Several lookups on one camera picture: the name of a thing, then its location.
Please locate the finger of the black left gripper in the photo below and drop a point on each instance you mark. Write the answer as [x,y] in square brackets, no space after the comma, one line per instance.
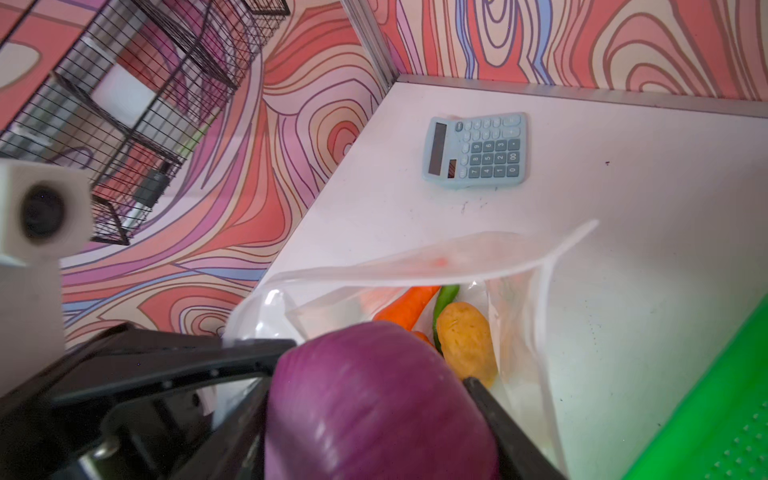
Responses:
[129,404]

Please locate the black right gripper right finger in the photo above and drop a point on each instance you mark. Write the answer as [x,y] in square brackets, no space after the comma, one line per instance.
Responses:
[519,458]

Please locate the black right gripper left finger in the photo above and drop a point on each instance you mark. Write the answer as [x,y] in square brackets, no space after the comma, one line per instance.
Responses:
[236,449]

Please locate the toy potato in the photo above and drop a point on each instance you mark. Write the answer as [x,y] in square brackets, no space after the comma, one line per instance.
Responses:
[466,343]

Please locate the purple toy onion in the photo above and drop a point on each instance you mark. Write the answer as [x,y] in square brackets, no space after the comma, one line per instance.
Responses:
[372,401]

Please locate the clear zip top bag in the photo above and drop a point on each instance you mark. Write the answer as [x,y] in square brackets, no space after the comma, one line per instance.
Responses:
[505,276]

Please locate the orange toy carrot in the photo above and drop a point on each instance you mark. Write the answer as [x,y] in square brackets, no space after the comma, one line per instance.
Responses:
[406,310]

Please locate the green plastic basket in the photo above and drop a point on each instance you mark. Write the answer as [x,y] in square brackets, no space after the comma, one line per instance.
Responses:
[719,430]

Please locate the white roll in basket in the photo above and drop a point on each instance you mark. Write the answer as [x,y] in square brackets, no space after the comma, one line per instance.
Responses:
[122,95]

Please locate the light blue calculator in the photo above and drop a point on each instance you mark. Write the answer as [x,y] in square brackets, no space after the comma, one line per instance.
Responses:
[486,151]

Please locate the black wire basket left wall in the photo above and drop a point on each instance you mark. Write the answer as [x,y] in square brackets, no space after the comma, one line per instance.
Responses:
[193,54]

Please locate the aluminium frame post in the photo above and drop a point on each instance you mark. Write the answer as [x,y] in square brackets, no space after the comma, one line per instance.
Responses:
[362,19]

